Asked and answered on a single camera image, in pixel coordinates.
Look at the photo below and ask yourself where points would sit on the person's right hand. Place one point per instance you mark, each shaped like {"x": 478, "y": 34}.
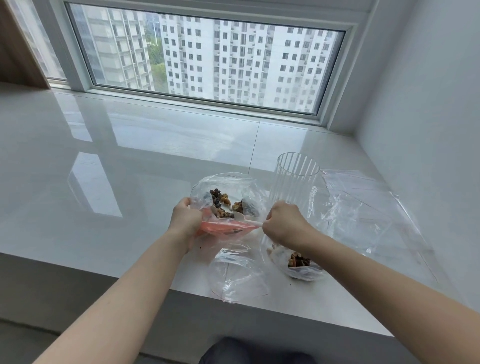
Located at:
{"x": 288, "y": 227}

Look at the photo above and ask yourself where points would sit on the person's left hand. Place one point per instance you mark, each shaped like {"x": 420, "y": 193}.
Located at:
{"x": 183, "y": 223}

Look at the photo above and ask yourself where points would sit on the person's left thumb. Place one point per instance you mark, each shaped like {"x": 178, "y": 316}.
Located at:
{"x": 187, "y": 203}

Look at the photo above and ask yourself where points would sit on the person's right thumb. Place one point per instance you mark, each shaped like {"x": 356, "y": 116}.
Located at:
{"x": 269, "y": 228}

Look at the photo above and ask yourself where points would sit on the clear red-zip bag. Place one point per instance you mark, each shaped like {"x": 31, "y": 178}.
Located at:
{"x": 232, "y": 187}

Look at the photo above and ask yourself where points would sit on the person's right forearm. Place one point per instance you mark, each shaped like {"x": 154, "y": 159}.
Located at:
{"x": 378, "y": 292}

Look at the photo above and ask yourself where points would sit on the person's left forearm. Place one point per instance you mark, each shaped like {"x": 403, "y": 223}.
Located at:
{"x": 123, "y": 296}

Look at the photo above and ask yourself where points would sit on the clear bag holding nuts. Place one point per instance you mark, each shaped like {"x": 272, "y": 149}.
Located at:
{"x": 279, "y": 262}

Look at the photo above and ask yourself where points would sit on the mixed nuts heap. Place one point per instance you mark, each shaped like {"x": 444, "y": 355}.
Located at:
{"x": 299, "y": 260}
{"x": 225, "y": 205}

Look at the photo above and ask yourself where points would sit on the empty clear plastic bag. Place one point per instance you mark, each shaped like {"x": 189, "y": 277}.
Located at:
{"x": 238, "y": 275}

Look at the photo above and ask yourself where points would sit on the clear ribbed tumbler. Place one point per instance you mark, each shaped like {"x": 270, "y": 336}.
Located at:
{"x": 296, "y": 176}

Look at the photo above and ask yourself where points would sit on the large clear plastic bag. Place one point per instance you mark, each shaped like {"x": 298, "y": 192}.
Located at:
{"x": 369, "y": 217}

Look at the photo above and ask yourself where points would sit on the person's dark trousers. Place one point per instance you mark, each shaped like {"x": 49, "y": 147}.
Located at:
{"x": 255, "y": 352}

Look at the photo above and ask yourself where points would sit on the green trees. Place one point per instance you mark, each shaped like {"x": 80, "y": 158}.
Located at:
{"x": 156, "y": 63}

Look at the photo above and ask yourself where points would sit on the white apartment building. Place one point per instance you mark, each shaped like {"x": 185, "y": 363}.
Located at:
{"x": 243, "y": 60}

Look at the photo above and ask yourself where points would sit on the grey apartment building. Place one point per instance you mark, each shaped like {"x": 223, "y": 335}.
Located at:
{"x": 116, "y": 48}

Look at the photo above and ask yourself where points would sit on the wooden panel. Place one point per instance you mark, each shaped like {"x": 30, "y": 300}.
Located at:
{"x": 18, "y": 56}

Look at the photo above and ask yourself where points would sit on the white window frame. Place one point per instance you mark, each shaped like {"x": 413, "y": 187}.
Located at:
{"x": 339, "y": 67}

